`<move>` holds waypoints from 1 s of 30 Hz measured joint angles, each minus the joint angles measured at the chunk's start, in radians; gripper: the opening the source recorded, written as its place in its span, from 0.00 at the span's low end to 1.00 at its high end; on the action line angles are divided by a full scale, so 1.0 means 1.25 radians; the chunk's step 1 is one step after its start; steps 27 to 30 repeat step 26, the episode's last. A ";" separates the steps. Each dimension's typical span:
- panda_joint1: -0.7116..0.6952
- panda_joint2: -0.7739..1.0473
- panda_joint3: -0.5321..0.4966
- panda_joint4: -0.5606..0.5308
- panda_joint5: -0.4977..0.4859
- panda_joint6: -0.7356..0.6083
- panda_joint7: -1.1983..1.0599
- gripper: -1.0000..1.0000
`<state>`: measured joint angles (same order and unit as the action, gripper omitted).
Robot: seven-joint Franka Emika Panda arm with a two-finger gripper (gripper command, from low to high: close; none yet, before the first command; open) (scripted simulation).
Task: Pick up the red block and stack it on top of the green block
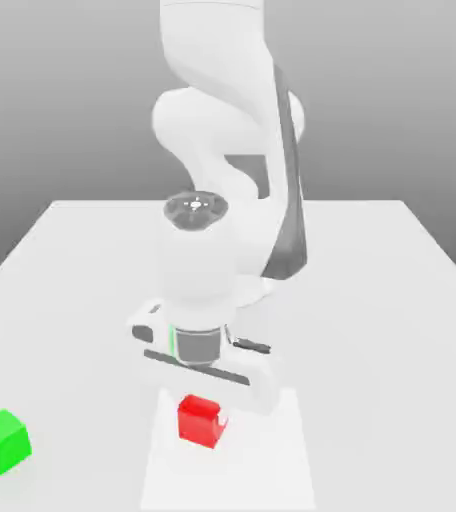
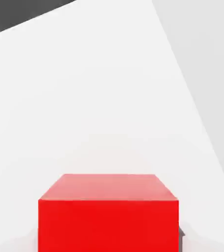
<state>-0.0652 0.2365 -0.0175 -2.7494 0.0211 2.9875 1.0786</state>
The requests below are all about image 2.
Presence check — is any small red cube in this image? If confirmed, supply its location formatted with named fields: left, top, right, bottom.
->
left=38, top=173, right=180, bottom=252

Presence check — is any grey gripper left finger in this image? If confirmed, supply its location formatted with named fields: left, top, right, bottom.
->
left=15, top=228, right=39, bottom=252

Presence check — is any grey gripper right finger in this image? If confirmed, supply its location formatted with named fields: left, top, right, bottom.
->
left=178, top=224, right=217, bottom=252

